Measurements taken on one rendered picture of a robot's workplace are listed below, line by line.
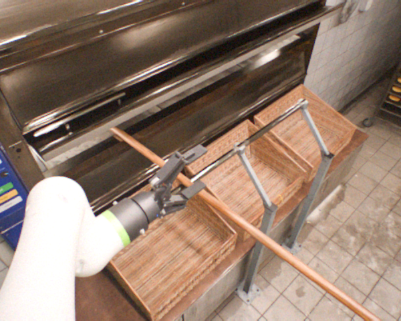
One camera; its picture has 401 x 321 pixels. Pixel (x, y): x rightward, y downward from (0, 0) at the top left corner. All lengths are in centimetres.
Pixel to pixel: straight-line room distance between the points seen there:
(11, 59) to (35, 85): 11
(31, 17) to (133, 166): 79
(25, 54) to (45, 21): 11
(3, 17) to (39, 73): 20
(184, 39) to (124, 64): 29
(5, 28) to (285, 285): 207
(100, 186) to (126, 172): 14
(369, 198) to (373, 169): 36
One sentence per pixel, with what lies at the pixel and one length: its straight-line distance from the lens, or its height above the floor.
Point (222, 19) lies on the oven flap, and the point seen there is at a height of 154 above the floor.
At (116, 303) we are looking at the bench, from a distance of 166.
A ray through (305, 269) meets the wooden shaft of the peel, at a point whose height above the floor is 120.
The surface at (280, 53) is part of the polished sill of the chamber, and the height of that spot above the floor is 118.
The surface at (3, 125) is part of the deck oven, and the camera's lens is 115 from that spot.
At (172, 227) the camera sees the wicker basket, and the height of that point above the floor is 59.
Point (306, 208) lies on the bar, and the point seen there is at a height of 50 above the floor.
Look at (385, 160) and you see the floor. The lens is 342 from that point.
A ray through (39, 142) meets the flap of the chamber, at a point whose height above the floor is 140.
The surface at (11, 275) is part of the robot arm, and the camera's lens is 49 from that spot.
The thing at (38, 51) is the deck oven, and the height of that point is 166.
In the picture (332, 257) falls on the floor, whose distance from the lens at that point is 255.
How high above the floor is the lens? 210
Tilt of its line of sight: 47 degrees down
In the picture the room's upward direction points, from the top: straight up
